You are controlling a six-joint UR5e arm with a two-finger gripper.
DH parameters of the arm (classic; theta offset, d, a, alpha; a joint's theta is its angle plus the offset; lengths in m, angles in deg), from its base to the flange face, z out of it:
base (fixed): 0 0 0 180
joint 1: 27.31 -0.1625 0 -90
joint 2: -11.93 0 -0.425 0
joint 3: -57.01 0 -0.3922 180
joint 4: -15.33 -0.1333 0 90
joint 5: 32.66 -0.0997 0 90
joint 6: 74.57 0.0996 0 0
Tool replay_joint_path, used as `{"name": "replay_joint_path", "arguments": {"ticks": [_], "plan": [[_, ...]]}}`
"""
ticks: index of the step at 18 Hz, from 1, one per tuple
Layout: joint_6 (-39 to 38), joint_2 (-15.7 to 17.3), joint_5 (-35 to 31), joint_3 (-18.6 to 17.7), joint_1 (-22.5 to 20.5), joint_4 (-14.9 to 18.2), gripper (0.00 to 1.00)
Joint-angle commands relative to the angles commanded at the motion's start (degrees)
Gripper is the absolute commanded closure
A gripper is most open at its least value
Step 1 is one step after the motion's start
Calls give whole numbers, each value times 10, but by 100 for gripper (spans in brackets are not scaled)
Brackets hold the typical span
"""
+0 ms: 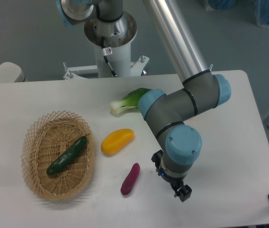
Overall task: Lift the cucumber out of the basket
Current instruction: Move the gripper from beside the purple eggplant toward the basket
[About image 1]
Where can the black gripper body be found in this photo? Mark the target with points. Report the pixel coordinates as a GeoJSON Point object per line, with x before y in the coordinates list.
{"type": "Point", "coordinates": [170, 176]}

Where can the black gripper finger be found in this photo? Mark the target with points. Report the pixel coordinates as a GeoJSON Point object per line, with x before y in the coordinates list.
{"type": "Point", "coordinates": [181, 191]}
{"type": "Point", "coordinates": [156, 159]}

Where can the green cucumber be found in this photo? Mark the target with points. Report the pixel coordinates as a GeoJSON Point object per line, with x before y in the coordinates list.
{"type": "Point", "coordinates": [68, 157]}

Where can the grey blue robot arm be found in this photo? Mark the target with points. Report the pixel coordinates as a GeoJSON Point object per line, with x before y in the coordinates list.
{"type": "Point", "coordinates": [165, 114]}

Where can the woven wicker basket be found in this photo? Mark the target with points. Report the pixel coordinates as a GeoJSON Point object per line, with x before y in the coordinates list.
{"type": "Point", "coordinates": [46, 139]}

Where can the purple sweet potato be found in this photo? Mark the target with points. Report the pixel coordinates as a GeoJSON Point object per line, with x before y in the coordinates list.
{"type": "Point", "coordinates": [130, 180]}

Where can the yellow mango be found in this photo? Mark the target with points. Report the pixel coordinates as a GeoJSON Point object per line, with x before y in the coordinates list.
{"type": "Point", "coordinates": [116, 141]}

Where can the green bok choy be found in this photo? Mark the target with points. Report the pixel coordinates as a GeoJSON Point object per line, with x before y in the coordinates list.
{"type": "Point", "coordinates": [129, 102]}

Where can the blue plastic bag left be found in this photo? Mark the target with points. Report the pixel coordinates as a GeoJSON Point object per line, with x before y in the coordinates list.
{"type": "Point", "coordinates": [218, 4]}

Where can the white chair back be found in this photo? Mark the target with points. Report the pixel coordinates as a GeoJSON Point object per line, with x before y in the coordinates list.
{"type": "Point", "coordinates": [11, 73]}

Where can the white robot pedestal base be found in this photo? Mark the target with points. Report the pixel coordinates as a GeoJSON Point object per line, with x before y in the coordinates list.
{"type": "Point", "coordinates": [111, 43]}

